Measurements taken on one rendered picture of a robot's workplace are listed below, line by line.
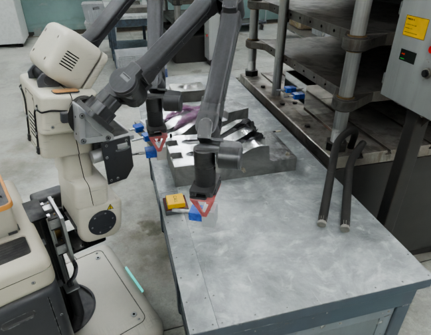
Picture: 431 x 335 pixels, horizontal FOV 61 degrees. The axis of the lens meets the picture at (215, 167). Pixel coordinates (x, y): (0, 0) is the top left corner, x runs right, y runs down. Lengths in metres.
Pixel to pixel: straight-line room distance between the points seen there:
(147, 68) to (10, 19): 6.77
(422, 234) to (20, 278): 2.02
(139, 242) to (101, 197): 1.07
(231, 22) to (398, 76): 0.75
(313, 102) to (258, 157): 0.76
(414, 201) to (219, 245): 1.30
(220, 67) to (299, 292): 0.64
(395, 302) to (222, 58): 0.86
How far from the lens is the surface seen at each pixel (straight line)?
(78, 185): 1.32
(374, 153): 1.83
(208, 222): 1.05
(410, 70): 1.55
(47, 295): 1.31
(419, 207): 2.26
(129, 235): 2.45
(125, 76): 1.06
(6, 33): 7.83
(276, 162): 1.49
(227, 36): 1.07
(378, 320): 1.31
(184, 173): 1.39
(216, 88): 1.00
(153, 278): 2.17
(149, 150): 1.38
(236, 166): 0.92
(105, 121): 1.05
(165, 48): 1.09
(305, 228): 1.26
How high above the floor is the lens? 1.59
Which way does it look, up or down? 31 degrees down
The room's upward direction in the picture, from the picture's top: straight up
